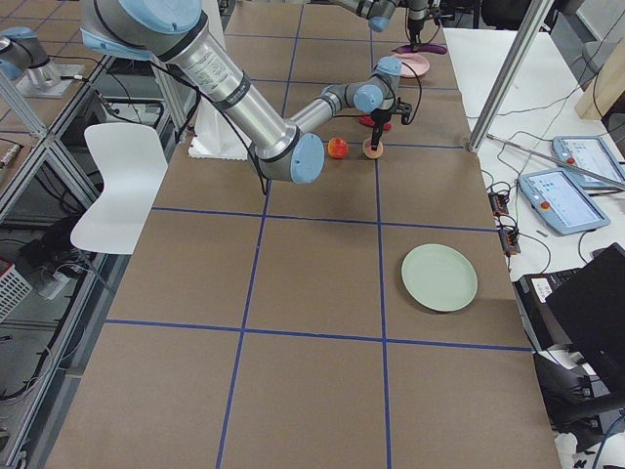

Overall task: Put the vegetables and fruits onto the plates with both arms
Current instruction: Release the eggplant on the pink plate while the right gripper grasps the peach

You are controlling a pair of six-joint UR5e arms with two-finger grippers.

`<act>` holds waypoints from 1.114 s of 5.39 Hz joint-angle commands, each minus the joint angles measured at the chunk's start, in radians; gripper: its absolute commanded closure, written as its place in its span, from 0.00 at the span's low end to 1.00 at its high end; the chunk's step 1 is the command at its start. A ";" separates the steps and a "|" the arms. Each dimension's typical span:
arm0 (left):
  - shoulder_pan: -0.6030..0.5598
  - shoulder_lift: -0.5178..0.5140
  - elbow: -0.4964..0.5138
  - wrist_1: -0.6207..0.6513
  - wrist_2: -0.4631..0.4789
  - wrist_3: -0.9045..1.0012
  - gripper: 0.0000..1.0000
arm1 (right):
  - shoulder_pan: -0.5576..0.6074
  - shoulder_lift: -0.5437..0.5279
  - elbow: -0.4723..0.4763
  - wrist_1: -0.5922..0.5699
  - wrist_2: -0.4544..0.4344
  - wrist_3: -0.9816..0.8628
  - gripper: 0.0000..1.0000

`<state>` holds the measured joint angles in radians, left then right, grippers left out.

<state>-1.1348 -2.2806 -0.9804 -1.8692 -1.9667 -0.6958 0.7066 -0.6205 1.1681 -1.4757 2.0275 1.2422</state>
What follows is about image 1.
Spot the blue teach pendant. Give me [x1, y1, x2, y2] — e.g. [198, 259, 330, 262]
[519, 169, 610, 235]
[552, 136, 624, 184]

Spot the orange terminal block strip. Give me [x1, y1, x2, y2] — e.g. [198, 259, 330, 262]
[487, 192, 521, 257]

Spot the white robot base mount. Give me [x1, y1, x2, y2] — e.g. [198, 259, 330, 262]
[188, 100, 247, 160]

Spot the white wire basket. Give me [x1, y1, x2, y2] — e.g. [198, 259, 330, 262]
[0, 259, 32, 321]

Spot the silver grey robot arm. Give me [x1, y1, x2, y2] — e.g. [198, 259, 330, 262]
[331, 0, 434, 45]
[81, 1, 411, 184]

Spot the pink plate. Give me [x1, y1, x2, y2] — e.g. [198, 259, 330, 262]
[395, 53, 431, 78]

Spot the blue teach pendant near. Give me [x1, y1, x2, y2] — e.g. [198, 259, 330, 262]
[519, 169, 610, 235]

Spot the white plastic chair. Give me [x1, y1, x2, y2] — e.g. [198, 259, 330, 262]
[70, 122, 168, 255]

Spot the purple eggplant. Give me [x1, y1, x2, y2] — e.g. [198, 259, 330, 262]
[394, 43, 447, 55]

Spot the red pomegranate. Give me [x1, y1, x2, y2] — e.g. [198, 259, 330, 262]
[327, 137, 349, 159]

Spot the red chili pepper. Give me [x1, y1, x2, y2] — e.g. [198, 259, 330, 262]
[358, 115, 392, 131]

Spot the mint green plate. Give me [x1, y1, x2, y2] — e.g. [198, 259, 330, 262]
[400, 243, 478, 313]

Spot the yellow pink peach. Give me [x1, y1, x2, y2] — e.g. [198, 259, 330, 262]
[362, 139, 384, 159]

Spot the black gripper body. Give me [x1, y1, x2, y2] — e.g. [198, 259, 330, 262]
[370, 98, 413, 125]
[407, 18, 423, 45]

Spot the black laptop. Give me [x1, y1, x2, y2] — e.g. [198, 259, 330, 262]
[516, 242, 625, 372]

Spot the blue teach pendant far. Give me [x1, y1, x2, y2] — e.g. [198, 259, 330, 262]
[552, 136, 624, 184]

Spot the aluminium frame post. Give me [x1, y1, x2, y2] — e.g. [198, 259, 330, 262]
[467, 0, 555, 153]

